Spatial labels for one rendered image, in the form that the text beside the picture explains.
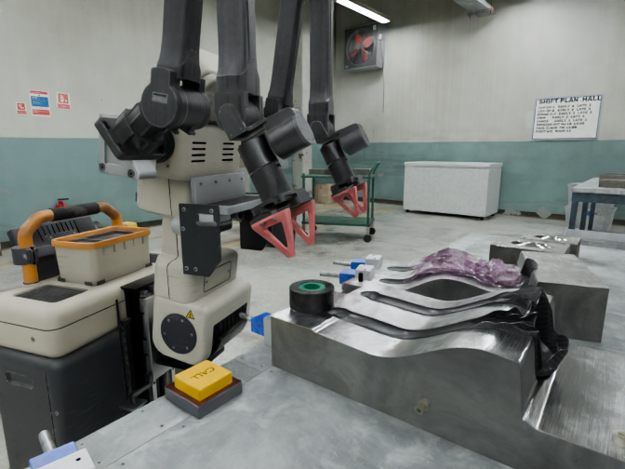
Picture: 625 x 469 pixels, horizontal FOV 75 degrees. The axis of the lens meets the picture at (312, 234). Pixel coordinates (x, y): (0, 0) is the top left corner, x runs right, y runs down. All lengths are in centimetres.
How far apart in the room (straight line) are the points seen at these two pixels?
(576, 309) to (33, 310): 114
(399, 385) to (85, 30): 616
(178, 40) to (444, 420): 71
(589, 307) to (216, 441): 70
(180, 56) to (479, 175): 673
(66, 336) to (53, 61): 530
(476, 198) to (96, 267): 663
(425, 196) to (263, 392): 711
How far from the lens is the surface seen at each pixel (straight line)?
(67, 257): 125
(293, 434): 59
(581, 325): 95
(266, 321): 77
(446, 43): 866
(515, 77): 814
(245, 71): 71
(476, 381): 54
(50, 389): 117
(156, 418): 65
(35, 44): 619
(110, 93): 641
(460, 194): 741
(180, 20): 80
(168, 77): 76
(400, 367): 58
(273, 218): 64
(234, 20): 74
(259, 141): 70
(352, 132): 109
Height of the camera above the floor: 116
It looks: 12 degrees down
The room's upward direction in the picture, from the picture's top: straight up
